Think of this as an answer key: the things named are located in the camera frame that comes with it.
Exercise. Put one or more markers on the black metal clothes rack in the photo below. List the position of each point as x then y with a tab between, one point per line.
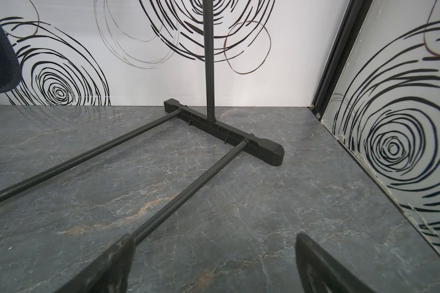
264	149

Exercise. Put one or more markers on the black corner frame post right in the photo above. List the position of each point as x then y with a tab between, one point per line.
348	32

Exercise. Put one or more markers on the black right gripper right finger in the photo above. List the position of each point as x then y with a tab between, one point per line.
320	272

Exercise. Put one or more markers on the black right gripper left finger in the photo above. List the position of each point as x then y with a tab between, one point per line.
106	274

